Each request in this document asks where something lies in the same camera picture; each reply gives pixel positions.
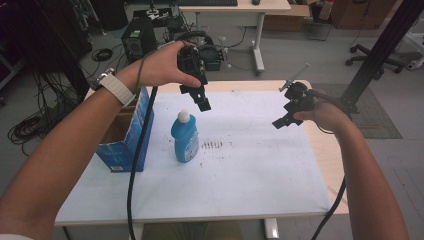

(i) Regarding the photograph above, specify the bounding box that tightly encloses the thick black gripper cable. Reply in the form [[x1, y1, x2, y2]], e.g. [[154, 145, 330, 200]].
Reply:
[[126, 85, 159, 240], [310, 176, 348, 240]]

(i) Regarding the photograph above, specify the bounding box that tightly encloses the black office chair base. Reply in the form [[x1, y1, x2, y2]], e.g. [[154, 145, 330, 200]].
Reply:
[[345, 43, 406, 75]]

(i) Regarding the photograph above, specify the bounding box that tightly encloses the black metal stand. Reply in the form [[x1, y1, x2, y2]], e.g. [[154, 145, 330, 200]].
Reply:
[[339, 0, 424, 114]]

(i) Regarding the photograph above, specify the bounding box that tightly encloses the white office desk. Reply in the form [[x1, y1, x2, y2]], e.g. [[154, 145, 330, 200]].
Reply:
[[178, 0, 293, 75]]

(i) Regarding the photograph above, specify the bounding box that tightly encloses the grey metal rod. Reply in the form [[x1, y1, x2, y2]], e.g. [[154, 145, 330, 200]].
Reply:
[[278, 62, 311, 93]]

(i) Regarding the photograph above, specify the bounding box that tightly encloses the dark curtain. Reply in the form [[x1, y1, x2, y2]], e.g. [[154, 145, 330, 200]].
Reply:
[[0, 0, 93, 101]]

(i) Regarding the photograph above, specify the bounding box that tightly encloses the black device on floor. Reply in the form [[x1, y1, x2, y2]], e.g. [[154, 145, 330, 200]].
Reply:
[[197, 43, 225, 72]]

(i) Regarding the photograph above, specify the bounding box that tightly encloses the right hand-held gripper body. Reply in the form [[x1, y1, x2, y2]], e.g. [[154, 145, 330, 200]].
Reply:
[[282, 80, 317, 127]]

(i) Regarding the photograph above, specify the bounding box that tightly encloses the white table mat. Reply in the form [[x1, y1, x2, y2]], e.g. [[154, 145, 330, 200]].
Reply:
[[54, 90, 332, 224]]

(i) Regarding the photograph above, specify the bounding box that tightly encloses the white wrist watch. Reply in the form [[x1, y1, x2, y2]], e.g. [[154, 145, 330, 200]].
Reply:
[[91, 67, 137, 108]]

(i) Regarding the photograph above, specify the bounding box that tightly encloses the bundle of black floor cables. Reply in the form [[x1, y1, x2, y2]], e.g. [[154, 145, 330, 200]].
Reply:
[[7, 71, 83, 157]]

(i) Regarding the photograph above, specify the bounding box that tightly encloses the person's right hand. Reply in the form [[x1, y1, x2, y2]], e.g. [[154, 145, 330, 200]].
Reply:
[[292, 89, 355, 135]]

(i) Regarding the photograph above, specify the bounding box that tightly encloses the black computer tower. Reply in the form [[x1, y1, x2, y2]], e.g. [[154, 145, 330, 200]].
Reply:
[[120, 17, 158, 64]]

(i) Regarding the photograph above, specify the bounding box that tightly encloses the large brown cardboard box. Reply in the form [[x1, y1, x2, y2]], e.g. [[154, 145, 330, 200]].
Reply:
[[329, 0, 403, 30]]

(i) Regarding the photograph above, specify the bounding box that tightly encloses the blue cardboard box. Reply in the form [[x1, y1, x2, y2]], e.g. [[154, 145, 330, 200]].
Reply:
[[95, 86, 156, 174]]

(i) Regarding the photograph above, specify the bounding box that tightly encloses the thin grey cable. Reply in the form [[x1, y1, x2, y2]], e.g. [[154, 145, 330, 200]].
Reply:
[[135, 40, 179, 94]]

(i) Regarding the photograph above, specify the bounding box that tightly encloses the white table leg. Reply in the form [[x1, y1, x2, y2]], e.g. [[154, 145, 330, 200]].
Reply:
[[263, 217, 280, 240]]

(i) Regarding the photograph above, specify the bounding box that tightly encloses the person's left hand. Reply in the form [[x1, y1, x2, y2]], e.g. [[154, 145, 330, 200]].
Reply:
[[123, 40, 202, 94]]

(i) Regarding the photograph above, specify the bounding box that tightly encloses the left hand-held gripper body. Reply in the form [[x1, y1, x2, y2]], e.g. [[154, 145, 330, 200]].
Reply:
[[176, 44, 210, 96]]

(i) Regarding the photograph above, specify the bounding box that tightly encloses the black keyboard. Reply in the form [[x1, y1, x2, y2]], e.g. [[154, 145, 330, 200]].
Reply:
[[175, 0, 239, 7]]

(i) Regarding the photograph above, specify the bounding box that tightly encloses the grey floor mat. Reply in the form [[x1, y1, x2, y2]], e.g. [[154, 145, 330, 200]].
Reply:
[[312, 82, 403, 140]]

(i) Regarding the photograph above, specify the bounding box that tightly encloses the coiled black cable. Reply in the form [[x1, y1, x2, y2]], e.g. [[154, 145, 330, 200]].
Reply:
[[91, 47, 114, 63]]

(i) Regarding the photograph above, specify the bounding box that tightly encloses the blue bottle with white cap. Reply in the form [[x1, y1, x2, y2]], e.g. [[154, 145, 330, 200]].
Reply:
[[170, 108, 200, 164]]

